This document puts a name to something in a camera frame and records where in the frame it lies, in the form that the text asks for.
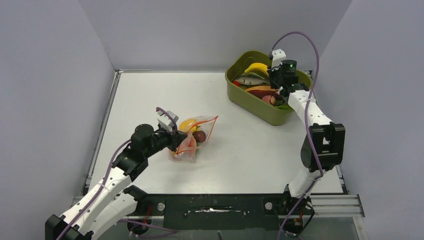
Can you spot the clear zip bag orange zipper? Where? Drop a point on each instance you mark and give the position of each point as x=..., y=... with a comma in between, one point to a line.
x=205, y=123

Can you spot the dark purple plum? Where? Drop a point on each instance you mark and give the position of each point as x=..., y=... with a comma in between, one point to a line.
x=200, y=136

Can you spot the papaya slice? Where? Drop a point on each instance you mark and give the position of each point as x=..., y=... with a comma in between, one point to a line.
x=261, y=88

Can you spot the small pink peach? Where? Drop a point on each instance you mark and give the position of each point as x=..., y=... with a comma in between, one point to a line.
x=269, y=99

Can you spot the watermelon slice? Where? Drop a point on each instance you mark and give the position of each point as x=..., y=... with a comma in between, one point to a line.
x=188, y=147

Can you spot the yellow bell pepper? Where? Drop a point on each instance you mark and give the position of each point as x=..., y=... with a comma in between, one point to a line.
x=188, y=125

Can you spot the yellow banana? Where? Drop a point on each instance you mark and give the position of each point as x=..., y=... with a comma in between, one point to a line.
x=257, y=67

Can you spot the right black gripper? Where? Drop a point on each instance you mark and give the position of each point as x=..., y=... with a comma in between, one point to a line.
x=271, y=73

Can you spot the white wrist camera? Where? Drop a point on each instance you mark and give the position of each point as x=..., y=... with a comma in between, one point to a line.
x=277, y=56
x=167, y=120

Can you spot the grey fish toy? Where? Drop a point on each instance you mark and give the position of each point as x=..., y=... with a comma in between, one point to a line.
x=248, y=80

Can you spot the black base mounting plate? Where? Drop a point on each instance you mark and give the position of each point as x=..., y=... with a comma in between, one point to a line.
x=227, y=211

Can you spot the red chili pepper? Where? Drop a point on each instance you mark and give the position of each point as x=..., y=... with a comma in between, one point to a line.
x=236, y=83

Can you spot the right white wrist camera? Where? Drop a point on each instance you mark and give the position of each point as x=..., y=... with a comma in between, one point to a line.
x=277, y=56

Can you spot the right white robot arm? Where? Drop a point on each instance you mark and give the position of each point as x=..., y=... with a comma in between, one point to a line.
x=323, y=146

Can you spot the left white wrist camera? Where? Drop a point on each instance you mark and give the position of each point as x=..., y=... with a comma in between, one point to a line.
x=167, y=120

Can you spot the olive green plastic bin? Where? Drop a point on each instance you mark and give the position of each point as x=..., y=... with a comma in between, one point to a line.
x=252, y=101

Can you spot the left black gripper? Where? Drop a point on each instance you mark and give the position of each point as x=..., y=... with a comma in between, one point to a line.
x=175, y=137

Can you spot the green toy food piece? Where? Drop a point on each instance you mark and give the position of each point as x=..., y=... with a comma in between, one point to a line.
x=283, y=107

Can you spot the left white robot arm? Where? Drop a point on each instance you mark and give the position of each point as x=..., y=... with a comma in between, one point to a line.
x=114, y=196

